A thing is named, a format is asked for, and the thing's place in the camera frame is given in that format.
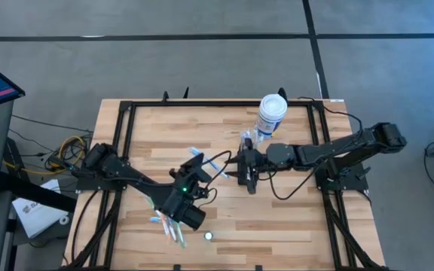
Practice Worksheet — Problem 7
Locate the blue white packaged toothbrush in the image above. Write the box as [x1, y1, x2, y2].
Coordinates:
[189, 147, 231, 179]

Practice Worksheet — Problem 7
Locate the thin black floor cable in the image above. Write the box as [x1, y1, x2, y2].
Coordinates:
[11, 112, 94, 132]

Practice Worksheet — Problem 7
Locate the white blue wipes canister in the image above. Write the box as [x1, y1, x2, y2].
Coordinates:
[254, 93, 289, 139]

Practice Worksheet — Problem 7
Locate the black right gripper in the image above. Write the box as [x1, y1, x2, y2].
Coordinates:
[226, 138, 269, 195]

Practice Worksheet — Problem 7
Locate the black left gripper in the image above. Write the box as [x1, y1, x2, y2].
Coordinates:
[170, 152, 213, 200]

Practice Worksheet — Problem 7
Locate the purple orange packaged toothbrush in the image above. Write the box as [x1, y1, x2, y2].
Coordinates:
[159, 216, 177, 242]

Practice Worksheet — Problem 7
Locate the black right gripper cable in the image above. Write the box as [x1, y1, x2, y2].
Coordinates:
[267, 165, 327, 201]

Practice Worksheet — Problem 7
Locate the white printed booklet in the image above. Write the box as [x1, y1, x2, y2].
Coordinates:
[12, 178, 70, 239]

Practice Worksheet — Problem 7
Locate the black wire caddy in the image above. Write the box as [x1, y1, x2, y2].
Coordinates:
[237, 142, 260, 186]

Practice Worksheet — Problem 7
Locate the black desk foot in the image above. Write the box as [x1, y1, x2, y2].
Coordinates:
[0, 137, 78, 214]

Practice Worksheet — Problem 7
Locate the yellow cable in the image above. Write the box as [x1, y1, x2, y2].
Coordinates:
[2, 135, 92, 177]

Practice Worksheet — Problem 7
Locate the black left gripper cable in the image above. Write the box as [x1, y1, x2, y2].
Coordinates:
[197, 150, 233, 209]

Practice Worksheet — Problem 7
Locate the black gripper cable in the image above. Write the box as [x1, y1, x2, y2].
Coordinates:
[197, 150, 233, 209]
[267, 165, 327, 201]

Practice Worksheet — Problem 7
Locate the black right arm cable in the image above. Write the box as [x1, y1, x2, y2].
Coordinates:
[298, 96, 364, 136]

